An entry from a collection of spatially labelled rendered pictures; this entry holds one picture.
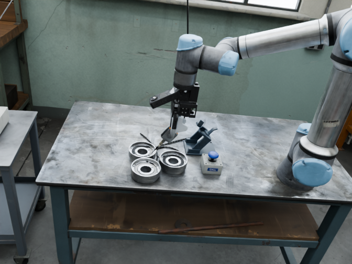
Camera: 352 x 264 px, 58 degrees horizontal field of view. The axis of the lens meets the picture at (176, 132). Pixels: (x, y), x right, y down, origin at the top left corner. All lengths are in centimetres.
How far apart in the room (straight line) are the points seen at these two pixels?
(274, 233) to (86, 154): 83
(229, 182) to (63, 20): 196
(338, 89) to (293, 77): 203
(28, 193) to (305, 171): 149
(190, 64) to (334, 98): 43
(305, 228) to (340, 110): 67
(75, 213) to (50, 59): 173
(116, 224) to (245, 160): 58
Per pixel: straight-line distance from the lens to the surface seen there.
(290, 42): 107
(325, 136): 104
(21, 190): 202
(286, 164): 127
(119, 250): 193
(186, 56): 100
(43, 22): 277
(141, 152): 124
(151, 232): 132
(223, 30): 269
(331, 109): 100
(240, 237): 139
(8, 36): 247
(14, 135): 162
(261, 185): 123
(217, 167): 119
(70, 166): 119
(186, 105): 107
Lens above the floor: 154
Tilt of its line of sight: 32 degrees down
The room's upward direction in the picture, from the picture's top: 8 degrees clockwise
